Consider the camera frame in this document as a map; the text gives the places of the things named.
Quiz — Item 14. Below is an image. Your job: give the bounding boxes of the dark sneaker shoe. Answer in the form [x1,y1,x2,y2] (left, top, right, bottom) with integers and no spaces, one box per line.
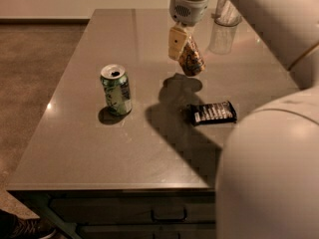
[0,210,56,239]

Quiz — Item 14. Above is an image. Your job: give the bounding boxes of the clear cup with utensils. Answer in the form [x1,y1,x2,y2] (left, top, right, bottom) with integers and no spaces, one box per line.
[214,0,241,27]

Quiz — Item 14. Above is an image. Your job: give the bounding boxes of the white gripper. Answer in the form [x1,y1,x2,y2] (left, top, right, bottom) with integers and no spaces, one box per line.
[168,0,209,61]

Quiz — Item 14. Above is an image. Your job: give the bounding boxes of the lower cabinet drawer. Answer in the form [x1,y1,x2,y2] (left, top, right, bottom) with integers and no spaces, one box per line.
[77,224,216,239]

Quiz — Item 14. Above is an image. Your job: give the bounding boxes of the green soda can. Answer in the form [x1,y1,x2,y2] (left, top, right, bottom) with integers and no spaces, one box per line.
[100,64,132,116]

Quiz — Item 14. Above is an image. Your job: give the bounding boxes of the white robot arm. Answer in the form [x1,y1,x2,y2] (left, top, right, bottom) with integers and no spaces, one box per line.
[215,0,319,239]

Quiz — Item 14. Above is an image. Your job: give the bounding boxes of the black snack bar wrapper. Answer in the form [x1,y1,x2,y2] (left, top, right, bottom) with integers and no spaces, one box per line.
[188,101,237,125]

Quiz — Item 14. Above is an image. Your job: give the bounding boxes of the orange soda can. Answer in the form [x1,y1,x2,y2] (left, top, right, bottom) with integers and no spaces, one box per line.
[178,36,205,77]

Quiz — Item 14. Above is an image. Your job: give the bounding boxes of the dark cabinet drawer with handle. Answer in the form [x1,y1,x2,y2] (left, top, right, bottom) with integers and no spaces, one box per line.
[50,195,215,225]

